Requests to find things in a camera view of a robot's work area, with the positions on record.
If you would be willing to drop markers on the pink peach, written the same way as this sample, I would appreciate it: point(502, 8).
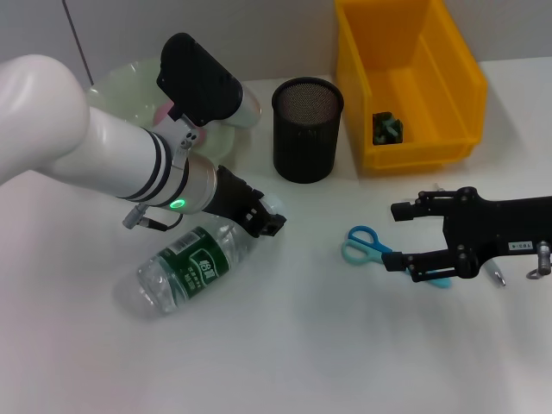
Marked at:
point(160, 114)

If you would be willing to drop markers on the green plastic wrapper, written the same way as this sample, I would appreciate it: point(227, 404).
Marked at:
point(386, 129)

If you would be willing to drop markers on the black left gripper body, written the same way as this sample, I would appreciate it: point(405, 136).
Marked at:
point(235, 198)

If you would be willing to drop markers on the black mesh pen cup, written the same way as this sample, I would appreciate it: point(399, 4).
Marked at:
point(302, 151)

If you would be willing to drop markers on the silver grey pen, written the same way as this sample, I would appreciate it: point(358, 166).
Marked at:
point(495, 271)

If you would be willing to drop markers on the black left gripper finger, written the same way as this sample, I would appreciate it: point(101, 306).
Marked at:
point(271, 225)
point(261, 198)

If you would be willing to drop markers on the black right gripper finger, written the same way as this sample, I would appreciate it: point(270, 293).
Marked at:
point(394, 262)
point(401, 211)

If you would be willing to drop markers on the blue and teal scissors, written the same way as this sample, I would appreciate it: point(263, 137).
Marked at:
point(366, 241)

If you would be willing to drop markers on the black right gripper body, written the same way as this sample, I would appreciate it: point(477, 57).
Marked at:
point(496, 224)

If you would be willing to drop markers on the yellow plastic storage bin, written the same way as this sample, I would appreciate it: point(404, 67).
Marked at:
point(431, 146)

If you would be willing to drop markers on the light green wavy fruit plate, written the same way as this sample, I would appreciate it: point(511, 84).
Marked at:
point(116, 86)

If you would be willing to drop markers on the clear water bottle green label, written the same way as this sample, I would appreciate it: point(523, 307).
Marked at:
point(172, 280)

